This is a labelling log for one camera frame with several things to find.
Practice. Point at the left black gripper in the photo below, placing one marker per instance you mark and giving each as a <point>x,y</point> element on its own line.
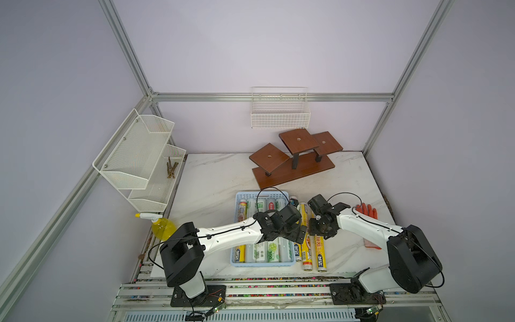
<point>293,235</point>

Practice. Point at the aluminium rail base frame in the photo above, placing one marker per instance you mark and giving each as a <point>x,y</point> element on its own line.
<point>275,299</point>

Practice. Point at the red rubber glove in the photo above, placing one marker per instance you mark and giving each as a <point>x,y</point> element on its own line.
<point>368,213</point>

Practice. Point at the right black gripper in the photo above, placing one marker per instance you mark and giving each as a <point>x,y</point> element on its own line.
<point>313,229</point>

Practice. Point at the white wire wall basket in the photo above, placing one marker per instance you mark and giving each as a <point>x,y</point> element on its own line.
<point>280,108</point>

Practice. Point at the yellow spray bottle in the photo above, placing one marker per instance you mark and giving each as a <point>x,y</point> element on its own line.
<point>162,228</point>

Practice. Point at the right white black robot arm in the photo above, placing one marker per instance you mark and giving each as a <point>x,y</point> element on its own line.
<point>412,262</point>

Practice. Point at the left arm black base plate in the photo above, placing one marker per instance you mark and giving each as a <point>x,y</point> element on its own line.
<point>210,297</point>

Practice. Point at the brown sticks in shelf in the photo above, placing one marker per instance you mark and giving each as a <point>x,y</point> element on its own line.
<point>171,167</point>

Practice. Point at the white mesh two-tier shelf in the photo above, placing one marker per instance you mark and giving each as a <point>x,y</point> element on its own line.
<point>134,161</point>

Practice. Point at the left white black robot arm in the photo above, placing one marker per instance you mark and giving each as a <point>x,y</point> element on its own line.
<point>183,253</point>

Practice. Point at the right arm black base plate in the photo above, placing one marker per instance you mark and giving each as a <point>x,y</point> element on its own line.
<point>353,294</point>

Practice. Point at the white green wrap roll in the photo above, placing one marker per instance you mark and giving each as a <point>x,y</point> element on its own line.
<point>284,245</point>
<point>273,254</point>
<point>249,249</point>
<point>262,247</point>

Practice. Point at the brown wooden tiered stand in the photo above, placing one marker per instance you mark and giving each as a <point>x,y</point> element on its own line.
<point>307,154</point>

